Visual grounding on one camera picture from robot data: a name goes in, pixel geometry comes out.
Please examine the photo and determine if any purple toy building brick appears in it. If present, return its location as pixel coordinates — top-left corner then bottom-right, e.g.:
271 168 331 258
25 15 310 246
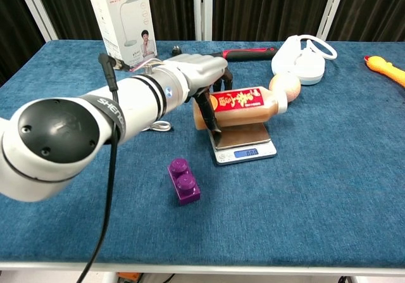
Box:
167 158 202 206

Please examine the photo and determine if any white metal frame post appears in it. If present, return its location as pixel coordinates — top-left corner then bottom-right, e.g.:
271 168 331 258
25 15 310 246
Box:
194 0 214 41

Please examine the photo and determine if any white folding desk lamp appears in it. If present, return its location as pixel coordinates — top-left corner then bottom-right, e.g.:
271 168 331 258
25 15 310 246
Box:
271 34 339 86

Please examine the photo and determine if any white desk lamp box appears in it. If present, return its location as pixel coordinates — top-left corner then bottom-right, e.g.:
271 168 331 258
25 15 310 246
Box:
83 0 158 69

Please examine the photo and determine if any yellow rubber chicken toy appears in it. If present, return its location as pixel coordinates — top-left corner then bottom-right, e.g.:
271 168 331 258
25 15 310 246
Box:
363 55 405 89

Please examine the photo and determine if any black red claw hammer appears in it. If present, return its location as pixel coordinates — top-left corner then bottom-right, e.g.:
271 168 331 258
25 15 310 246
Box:
171 46 279 63

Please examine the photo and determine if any white coiled USB cable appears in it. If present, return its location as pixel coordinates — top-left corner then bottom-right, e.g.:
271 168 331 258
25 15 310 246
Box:
144 120 172 132

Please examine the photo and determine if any orange object under table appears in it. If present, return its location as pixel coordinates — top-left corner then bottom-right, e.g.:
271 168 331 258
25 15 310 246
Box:
117 272 141 283

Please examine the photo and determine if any silver digital kitchen scale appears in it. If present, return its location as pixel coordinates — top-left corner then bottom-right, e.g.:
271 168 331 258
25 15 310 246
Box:
209 123 278 167

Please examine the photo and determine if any milk tea bottle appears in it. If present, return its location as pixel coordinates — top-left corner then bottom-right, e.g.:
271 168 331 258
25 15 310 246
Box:
193 87 289 130

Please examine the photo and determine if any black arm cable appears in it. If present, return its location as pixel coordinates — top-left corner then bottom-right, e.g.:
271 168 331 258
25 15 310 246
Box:
76 53 131 283

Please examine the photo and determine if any pink foam ball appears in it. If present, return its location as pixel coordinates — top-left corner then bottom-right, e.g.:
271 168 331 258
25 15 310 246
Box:
268 72 302 103

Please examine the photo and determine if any blue velvet table cloth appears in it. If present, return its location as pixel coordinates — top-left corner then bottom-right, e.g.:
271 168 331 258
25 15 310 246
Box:
0 39 405 269

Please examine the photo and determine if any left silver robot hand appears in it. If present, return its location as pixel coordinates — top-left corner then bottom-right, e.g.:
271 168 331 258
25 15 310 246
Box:
163 53 235 134

